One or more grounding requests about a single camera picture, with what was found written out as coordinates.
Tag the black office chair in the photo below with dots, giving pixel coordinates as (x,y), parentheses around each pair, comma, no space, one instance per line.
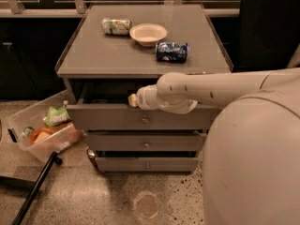
(269,34)

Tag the green crushed soda can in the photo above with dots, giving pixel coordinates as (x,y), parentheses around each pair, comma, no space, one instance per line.
(116,27)

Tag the orange bowl in bin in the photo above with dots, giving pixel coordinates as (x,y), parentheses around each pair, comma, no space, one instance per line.
(39,134)

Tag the round floor drain cover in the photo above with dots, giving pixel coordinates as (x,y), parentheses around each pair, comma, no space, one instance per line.
(146,205)

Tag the grey top drawer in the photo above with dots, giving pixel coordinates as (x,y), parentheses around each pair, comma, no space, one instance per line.
(123,117)

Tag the green snack bag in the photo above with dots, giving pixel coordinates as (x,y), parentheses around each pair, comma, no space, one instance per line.
(56,116)

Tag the beige paper bowl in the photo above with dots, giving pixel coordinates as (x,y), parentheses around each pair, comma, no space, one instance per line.
(148,34)

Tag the clear plastic storage bin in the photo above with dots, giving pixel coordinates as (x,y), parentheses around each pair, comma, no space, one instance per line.
(22,123)

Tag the grey bottom drawer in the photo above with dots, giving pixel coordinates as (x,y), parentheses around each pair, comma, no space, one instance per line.
(147,164)

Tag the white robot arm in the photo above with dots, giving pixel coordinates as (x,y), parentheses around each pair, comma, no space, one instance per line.
(251,157)

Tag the blue crushed soda can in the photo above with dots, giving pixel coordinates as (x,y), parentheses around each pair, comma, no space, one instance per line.
(172,52)

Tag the grey drawer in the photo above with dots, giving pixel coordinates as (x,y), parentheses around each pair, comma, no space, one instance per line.
(146,141)
(147,164)
(123,117)

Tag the grey middle drawer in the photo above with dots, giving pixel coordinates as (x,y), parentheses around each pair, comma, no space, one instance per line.
(146,141)

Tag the black chair leg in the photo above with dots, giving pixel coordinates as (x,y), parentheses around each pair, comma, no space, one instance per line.
(31,186)

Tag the grey drawer cabinet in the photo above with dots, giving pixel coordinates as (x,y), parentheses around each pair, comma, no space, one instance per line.
(97,68)

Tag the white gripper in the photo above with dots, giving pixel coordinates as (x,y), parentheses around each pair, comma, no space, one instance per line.
(142,99)

